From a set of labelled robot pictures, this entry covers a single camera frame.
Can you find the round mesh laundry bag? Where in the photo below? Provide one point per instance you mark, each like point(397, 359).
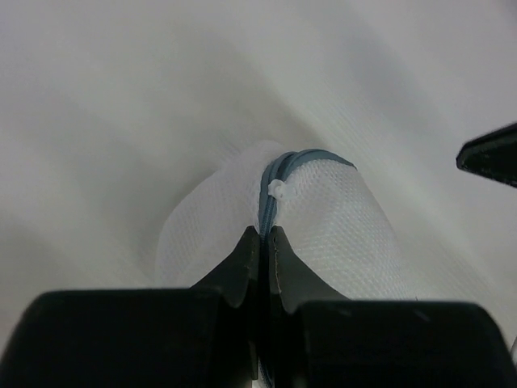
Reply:
point(331, 219)

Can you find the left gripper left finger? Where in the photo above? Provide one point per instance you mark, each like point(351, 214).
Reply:
point(202, 336)

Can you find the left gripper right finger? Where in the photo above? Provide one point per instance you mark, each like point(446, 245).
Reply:
point(319, 338)

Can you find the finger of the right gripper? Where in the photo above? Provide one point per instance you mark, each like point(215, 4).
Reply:
point(491, 156)

